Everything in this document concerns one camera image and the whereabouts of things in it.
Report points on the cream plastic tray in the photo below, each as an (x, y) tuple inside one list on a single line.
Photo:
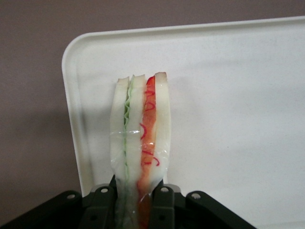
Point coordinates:
[(226, 95)]

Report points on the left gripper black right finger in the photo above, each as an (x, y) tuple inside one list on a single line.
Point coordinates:
[(190, 212)]

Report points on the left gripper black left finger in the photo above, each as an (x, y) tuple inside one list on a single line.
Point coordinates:
[(59, 210)]

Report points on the triangle sandwich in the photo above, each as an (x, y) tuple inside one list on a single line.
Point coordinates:
[(133, 124)]

